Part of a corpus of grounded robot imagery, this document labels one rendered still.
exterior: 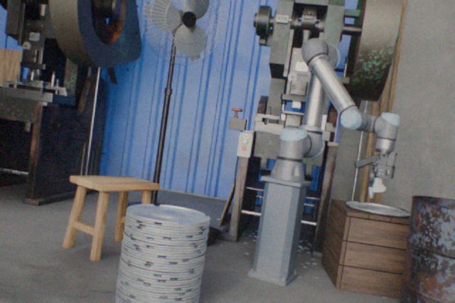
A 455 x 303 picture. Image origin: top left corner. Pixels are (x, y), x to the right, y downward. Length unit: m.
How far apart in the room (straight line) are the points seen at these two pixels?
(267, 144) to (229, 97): 1.47
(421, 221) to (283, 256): 0.61
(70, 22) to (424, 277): 2.31
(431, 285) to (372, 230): 0.46
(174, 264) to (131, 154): 2.86
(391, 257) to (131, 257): 1.17
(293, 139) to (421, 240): 0.67
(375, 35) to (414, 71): 1.63
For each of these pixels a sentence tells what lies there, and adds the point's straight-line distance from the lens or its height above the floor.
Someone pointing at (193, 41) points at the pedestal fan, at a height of 1.18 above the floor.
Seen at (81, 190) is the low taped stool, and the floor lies 0.27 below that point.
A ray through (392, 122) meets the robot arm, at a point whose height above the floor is 0.76.
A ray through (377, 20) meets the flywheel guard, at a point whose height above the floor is 1.30.
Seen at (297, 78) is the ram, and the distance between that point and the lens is 2.87.
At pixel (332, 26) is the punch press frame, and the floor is 1.31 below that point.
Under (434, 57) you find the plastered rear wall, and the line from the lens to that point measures 4.27.
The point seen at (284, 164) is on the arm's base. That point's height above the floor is 0.52.
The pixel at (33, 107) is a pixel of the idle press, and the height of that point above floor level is 0.60.
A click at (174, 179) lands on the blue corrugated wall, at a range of 4.23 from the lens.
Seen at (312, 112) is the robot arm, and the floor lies 0.76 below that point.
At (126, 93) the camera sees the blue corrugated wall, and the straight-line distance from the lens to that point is 4.38.
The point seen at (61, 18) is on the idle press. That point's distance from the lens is 3.04.
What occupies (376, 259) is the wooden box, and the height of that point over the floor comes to 0.16.
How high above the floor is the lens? 0.64
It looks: 3 degrees down
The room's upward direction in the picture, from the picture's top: 8 degrees clockwise
